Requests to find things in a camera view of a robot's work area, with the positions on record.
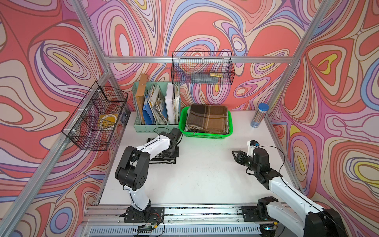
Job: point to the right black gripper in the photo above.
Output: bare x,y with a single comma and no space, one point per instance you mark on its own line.
240,157

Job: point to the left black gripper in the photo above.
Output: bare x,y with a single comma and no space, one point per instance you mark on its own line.
176,153

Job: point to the green plastic basket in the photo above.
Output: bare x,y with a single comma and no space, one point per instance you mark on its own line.
182,125

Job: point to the brown plaid scarf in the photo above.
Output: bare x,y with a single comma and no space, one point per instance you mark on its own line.
211,119

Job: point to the black white houndstooth scarf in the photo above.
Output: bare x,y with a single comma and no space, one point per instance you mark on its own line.
164,159

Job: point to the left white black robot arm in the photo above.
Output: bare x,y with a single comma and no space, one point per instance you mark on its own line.
132,170

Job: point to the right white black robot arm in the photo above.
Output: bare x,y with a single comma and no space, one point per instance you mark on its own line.
288,206

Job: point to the blue folder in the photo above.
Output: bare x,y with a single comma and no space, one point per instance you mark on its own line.
147,113

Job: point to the mint green file organizer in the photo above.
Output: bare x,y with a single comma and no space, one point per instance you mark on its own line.
155,128

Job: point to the magazines in organizer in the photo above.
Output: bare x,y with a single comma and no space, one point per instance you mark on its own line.
157,104

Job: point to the white papers stack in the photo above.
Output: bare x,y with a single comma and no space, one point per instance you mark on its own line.
172,100

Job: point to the clear pencil tube blue lid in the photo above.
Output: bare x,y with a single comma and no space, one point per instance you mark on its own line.
259,115

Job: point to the brown cardboard folder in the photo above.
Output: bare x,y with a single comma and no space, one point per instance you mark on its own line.
140,96

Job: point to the green circuit board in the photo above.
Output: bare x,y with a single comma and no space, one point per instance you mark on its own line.
145,229

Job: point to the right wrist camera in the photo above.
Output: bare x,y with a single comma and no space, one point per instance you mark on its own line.
252,144

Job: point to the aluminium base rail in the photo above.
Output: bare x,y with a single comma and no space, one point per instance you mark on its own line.
216,220

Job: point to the left black wire basket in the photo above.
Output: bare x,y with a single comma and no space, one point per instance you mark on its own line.
92,126

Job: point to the black wire basket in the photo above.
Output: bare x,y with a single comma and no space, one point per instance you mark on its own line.
92,126
202,67

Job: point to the back black wire basket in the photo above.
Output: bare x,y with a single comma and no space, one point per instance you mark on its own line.
202,67

